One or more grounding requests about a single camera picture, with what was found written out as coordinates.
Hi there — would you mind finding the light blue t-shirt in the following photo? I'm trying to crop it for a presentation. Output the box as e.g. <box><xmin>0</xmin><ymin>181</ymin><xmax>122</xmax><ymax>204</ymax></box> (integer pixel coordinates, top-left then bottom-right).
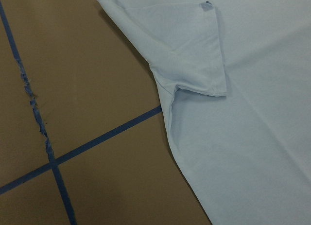
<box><xmin>98</xmin><ymin>0</ymin><xmax>311</xmax><ymax>225</ymax></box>

